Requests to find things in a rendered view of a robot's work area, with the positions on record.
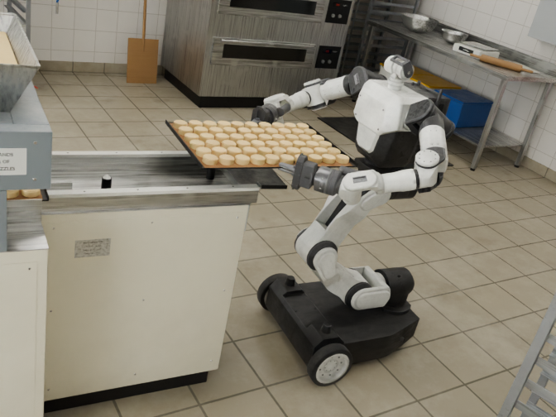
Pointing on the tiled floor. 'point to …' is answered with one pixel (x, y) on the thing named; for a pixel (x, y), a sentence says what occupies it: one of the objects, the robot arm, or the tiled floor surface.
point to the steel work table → (478, 136)
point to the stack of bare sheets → (269, 179)
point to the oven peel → (142, 57)
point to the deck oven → (251, 47)
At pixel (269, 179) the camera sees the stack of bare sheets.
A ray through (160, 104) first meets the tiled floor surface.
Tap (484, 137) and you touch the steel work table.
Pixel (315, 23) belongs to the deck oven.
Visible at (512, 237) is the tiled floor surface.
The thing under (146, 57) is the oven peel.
